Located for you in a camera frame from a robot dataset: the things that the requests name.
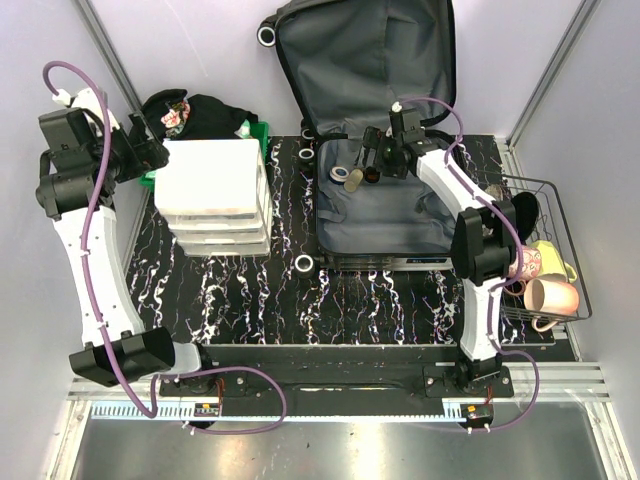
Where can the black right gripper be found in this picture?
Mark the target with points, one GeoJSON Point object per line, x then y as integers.
{"type": "Point", "coordinates": [374, 139]}

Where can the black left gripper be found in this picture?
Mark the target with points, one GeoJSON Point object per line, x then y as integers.
{"type": "Point", "coordinates": [141, 156]}

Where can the small brown jar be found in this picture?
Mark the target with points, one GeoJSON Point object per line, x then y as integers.
{"type": "Point", "coordinates": [371, 175]}

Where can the black floral print garment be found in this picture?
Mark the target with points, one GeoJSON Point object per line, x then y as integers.
{"type": "Point", "coordinates": [172, 115]}

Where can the blue lid round jar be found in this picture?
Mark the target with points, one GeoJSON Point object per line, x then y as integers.
{"type": "Point", "coordinates": [338, 175]}

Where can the white storage bins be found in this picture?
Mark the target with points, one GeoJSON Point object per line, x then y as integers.
{"type": "Point", "coordinates": [215, 197]}

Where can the space astronaut hard-shell suitcase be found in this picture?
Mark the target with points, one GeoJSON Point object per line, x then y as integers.
{"type": "Point", "coordinates": [347, 63]}

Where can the teal green garment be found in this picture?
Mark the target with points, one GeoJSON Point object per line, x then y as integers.
{"type": "Point", "coordinates": [244, 131]}

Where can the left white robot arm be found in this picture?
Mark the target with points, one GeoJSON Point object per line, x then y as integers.
{"type": "Point", "coordinates": [84, 217]}

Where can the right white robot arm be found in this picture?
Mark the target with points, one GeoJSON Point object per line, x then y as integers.
{"type": "Point", "coordinates": [430, 205]}

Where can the green plastic tray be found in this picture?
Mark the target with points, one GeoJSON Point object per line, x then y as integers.
{"type": "Point", "coordinates": [259, 130]}

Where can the grey woven round coaster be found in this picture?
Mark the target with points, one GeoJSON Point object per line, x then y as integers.
{"type": "Point", "coordinates": [495, 191]}

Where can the black round object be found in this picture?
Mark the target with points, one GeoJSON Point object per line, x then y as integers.
{"type": "Point", "coordinates": [527, 211]}

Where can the pink patterned mug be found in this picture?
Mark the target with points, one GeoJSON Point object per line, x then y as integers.
{"type": "Point", "coordinates": [527, 262]}

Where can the yellow mug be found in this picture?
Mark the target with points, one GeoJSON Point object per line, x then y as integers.
{"type": "Point", "coordinates": [553, 265]}

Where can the peach pink mug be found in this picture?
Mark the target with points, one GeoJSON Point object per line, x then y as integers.
{"type": "Point", "coordinates": [551, 297]}

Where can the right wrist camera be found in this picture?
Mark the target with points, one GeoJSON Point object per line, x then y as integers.
{"type": "Point", "coordinates": [406, 125]}

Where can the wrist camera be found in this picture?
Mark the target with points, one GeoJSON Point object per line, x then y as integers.
{"type": "Point", "coordinates": [66, 129]}
{"type": "Point", "coordinates": [406, 125]}

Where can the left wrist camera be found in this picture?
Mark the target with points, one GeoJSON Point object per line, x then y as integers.
{"type": "Point", "coordinates": [66, 129]}

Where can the black wire basket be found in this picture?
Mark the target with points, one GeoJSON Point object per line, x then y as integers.
{"type": "Point", "coordinates": [552, 225]}

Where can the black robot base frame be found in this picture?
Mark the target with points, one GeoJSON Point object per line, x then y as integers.
{"type": "Point", "coordinates": [395, 379]}

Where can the white cable duct strip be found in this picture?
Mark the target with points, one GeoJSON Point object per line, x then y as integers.
{"type": "Point", "coordinates": [438, 411]}

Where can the aluminium rail frame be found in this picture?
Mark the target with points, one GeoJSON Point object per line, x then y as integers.
{"type": "Point", "coordinates": [291, 298]}

